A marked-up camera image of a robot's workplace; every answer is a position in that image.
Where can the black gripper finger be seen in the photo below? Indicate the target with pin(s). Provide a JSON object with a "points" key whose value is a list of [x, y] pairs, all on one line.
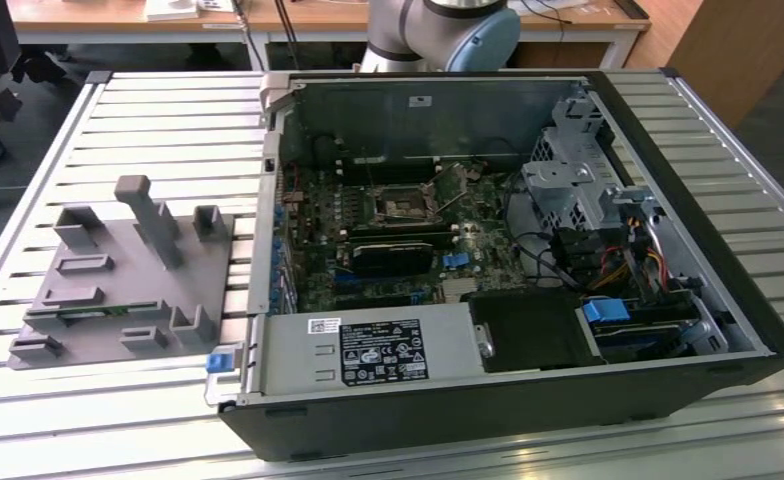
{"points": [[4, 97]]}

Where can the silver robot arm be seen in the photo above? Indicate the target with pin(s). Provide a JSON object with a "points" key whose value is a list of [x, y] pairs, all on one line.
{"points": [[406, 25]]}

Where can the CPU socket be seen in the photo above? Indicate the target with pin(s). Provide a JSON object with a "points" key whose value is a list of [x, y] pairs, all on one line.
{"points": [[402, 205]]}

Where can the black RAM slot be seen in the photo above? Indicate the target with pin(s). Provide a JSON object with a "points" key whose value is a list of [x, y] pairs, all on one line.
{"points": [[399, 231], [399, 240]]}

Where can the black office chair base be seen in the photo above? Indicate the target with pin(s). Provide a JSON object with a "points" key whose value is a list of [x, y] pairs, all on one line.
{"points": [[46, 67]]}

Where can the white box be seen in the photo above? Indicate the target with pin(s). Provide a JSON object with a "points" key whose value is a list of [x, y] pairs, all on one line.
{"points": [[168, 10]]}

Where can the grey plastic parts rack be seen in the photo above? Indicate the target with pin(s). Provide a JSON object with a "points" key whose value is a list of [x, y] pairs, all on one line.
{"points": [[132, 300]]}

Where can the green RAM stick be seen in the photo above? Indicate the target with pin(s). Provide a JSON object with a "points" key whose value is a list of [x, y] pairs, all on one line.
{"points": [[119, 310]]}

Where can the blue case latch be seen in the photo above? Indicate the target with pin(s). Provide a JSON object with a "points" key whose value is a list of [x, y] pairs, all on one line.
{"points": [[220, 362]]}

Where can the black graphics card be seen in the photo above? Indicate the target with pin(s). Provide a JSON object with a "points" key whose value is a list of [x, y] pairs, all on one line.
{"points": [[393, 260]]}

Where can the silver power supply with label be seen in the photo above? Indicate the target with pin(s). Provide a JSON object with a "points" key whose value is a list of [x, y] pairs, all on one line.
{"points": [[299, 360]]}

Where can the blue flat connector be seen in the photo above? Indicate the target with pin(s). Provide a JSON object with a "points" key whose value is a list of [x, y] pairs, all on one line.
{"points": [[455, 260]]}

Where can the green motherboard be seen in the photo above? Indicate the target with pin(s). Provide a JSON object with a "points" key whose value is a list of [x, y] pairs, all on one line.
{"points": [[486, 250]]}

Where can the silver chip heatsink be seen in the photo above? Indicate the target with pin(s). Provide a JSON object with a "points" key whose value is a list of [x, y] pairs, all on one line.
{"points": [[462, 289]]}

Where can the silver disk bay cage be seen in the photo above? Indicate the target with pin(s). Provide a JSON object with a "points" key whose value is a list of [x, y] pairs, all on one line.
{"points": [[555, 185]]}

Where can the white papers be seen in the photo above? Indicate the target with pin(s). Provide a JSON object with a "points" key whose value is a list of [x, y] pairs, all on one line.
{"points": [[579, 6]]}

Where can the black silver PC case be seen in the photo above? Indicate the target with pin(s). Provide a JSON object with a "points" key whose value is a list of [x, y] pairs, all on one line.
{"points": [[433, 425]]}

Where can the black plastic shroud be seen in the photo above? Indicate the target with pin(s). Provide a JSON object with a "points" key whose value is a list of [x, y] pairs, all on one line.
{"points": [[533, 330]]}

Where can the hard disk in blue carrier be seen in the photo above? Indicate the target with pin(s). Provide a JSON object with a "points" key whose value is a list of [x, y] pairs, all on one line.
{"points": [[606, 312]]}

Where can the wooden cabinet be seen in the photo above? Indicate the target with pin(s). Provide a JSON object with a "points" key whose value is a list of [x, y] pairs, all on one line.
{"points": [[733, 50]]}

